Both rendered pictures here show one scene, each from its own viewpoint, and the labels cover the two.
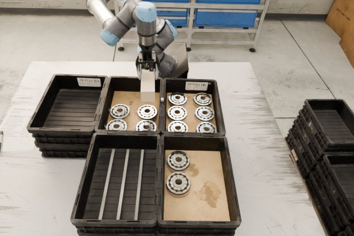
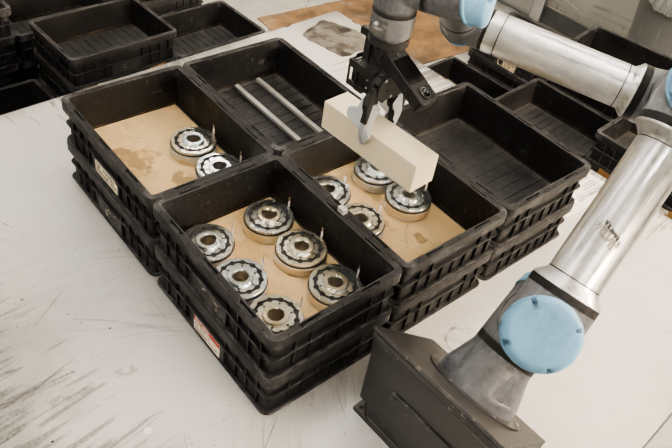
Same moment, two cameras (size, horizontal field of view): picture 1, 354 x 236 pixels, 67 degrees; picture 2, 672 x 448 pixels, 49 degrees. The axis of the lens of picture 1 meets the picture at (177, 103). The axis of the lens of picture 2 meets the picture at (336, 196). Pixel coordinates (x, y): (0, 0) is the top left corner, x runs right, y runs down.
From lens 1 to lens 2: 1.87 m
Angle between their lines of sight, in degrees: 87
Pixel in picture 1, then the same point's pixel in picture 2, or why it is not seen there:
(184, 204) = (166, 136)
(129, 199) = (249, 113)
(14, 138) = not seen: hidden behind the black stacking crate
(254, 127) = (97, 432)
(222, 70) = not seen: outside the picture
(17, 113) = (584, 184)
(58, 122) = (474, 150)
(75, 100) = (512, 191)
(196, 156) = not seen: hidden behind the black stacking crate
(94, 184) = (314, 109)
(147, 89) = (340, 99)
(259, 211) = (28, 241)
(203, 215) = (128, 135)
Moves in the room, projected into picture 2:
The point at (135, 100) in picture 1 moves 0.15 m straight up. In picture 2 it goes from (420, 248) to (435, 194)
